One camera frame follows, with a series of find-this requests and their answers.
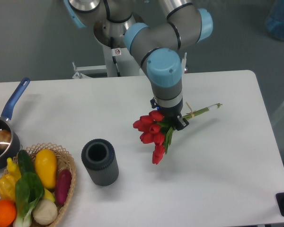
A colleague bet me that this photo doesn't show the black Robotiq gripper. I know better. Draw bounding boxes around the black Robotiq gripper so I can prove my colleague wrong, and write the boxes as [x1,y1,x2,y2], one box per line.
[150,97,189,131]

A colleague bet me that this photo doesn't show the red tulip bouquet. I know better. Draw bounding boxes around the red tulip bouquet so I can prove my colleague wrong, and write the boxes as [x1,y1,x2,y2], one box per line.
[133,102,223,166]

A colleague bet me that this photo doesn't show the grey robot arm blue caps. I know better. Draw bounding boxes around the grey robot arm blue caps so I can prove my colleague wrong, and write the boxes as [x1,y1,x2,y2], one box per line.
[64,0,213,131]

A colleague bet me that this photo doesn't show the dark grey ribbed vase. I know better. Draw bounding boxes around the dark grey ribbed vase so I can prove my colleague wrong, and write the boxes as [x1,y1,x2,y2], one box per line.
[81,139,119,186]

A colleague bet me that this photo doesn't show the woven wicker basket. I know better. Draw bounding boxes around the woven wicker basket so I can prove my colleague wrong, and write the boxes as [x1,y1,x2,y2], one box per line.
[0,143,76,227]

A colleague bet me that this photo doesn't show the purple eggplant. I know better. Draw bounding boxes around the purple eggplant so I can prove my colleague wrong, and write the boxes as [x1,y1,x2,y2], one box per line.
[54,169,72,205]

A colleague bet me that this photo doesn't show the blue translucent container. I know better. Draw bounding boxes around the blue translucent container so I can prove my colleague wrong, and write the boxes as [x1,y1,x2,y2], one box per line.
[264,0,284,42]

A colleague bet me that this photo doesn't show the yellow squash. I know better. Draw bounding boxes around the yellow squash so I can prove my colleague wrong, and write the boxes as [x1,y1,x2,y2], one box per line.
[35,149,57,190]

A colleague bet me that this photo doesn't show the yellow banana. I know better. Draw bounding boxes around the yellow banana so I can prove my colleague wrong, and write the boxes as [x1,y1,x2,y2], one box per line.
[43,188,55,202]

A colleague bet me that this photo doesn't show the green cucumber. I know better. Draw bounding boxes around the green cucumber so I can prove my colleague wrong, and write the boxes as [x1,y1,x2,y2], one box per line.
[17,149,36,175]

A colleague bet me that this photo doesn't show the beige garlic bulb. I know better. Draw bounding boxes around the beige garlic bulb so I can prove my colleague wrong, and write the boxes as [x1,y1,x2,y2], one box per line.
[33,199,58,225]

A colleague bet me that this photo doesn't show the green bok choy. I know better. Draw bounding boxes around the green bok choy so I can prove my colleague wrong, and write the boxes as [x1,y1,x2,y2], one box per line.
[13,172,44,227]

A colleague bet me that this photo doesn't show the small yellow pepper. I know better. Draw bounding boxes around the small yellow pepper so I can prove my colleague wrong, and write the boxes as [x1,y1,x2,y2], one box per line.
[7,157,21,180]

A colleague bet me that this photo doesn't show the brown bread roll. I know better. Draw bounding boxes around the brown bread roll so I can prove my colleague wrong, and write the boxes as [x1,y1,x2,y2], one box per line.
[0,130,11,150]

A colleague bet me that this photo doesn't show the yellow bell pepper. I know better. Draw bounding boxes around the yellow bell pepper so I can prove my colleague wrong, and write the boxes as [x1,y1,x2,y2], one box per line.
[0,174,17,202]

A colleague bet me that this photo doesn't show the orange fruit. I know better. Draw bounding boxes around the orange fruit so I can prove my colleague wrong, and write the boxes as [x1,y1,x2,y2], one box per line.
[0,200,17,227]

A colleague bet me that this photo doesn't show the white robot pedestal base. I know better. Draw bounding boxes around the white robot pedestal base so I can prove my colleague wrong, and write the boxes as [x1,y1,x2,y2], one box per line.
[72,13,189,80]

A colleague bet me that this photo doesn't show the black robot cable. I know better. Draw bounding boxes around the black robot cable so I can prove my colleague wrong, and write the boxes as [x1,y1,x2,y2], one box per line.
[109,36,121,78]

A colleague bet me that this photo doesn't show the dark saucepan blue handle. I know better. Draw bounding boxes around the dark saucepan blue handle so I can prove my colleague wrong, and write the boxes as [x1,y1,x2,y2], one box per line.
[0,78,30,169]

